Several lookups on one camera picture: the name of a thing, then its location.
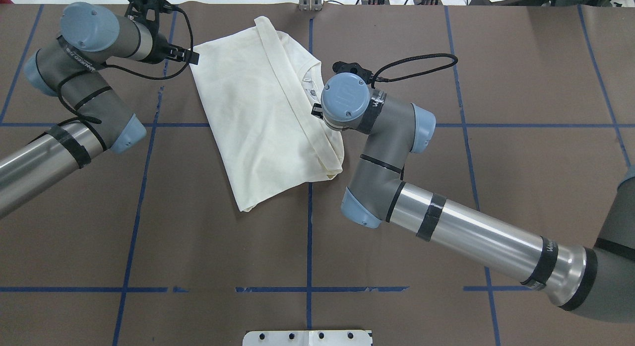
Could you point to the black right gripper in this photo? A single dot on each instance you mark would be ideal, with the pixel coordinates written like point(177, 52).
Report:
point(316, 110)

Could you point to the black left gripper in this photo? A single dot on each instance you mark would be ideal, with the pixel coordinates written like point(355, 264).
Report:
point(159, 51)

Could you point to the aluminium frame post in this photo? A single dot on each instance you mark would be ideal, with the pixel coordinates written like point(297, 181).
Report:
point(310, 5)

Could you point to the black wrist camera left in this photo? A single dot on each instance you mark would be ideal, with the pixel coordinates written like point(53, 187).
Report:
point(148, 11)

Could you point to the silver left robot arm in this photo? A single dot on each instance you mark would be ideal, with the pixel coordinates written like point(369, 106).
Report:
point(69, 69)

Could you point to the cream long-sleeve cat shirt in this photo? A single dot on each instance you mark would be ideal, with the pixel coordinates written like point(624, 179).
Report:
point(257, 88)

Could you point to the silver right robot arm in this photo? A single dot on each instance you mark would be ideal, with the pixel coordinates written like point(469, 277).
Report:
point(592, 282)

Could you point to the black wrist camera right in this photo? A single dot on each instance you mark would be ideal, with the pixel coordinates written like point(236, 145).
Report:
point(354, 68)

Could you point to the white mounting plate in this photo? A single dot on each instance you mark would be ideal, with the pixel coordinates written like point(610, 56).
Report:
point(309, 338)

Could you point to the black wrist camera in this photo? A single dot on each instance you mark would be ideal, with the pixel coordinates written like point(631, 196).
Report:
point(148, 11)
point(354, 68)

